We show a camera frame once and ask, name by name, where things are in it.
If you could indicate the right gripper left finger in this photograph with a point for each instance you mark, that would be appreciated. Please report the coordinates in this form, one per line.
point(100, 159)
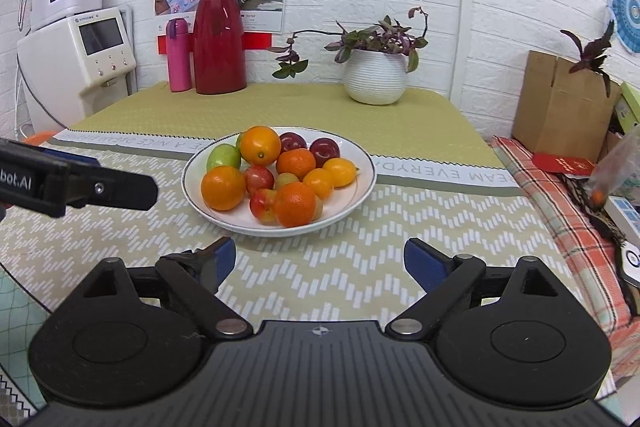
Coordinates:
point(193, 278)

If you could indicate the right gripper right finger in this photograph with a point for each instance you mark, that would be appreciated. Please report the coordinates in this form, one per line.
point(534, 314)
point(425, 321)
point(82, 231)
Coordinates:
point(448, 284)

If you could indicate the large orange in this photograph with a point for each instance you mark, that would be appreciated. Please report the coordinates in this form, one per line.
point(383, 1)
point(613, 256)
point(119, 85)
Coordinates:
point(223, 188)
point(260, 146)

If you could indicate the small red-orange fruit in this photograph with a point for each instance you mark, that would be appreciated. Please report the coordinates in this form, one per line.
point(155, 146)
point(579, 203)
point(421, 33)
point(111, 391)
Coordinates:
point(262, 206)

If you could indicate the red pink apple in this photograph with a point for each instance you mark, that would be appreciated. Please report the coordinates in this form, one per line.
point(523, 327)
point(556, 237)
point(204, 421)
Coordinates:
point(256, 178)

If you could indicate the textured tangerine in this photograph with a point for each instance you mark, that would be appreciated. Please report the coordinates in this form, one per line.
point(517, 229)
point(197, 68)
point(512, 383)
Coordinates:
point(299, 162)
point(294, 205)

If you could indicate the green mango-shaped fruit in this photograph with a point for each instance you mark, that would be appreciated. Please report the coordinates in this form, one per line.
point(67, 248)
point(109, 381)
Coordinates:
point(224, 155)

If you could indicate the small smooth orange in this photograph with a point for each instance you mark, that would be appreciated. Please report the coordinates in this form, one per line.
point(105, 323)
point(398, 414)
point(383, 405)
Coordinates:
point(321, 182)

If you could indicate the dark red plum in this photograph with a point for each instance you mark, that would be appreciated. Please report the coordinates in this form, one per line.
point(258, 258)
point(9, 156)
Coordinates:
point(292, 141)
point(323, 150)

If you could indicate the white oval plate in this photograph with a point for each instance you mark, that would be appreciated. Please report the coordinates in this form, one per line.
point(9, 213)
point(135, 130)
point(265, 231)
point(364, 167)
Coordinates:
point(339, 205)

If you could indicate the white water dispenser machine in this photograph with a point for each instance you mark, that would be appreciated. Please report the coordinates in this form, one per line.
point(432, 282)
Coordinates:
point(74, 61)

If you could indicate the green apple on plate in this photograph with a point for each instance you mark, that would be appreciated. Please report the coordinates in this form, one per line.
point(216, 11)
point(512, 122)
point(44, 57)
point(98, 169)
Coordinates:
point(239, 141)

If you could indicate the small kumquat on plate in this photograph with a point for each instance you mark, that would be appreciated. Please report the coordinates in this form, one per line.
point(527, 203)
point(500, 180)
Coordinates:
point(341, 170)

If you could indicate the plaid red cloth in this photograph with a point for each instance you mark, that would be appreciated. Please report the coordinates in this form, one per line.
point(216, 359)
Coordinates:
point(588, 255)

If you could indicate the red envelope packet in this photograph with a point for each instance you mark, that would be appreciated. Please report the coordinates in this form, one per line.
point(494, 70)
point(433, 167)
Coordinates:
point(570, 166)

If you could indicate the pink thermos bottle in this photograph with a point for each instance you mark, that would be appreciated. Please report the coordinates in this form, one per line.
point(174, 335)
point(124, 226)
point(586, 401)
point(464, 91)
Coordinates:
point(178, 55)

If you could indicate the brown cardboard box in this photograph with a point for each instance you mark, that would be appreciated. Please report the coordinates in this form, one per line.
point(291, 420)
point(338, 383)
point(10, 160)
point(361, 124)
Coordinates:
point(560, 113)

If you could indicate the red thermos jug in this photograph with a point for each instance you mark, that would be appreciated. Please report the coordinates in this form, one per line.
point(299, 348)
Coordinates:
point(218, 55)

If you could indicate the clear plastic bag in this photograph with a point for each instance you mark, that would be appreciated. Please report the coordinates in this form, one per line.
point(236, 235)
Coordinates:
point(617, 174)

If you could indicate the white ribbed plant pot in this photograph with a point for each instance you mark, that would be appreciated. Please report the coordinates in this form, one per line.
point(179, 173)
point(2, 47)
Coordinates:
point(375, 78)

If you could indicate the purple green trailing plant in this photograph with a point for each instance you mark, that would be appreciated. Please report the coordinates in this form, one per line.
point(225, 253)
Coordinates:
point(387, 36)

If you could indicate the green yellow box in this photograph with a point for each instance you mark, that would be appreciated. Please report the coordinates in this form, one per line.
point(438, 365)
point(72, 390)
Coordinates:
point(627, 107)

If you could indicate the purple plant by box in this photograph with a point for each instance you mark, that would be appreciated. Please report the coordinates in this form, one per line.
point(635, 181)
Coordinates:
point(592, 55)

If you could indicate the blue round wall ornament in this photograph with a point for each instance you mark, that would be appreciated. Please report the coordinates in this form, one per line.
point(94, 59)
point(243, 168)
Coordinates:
point(626, 17)

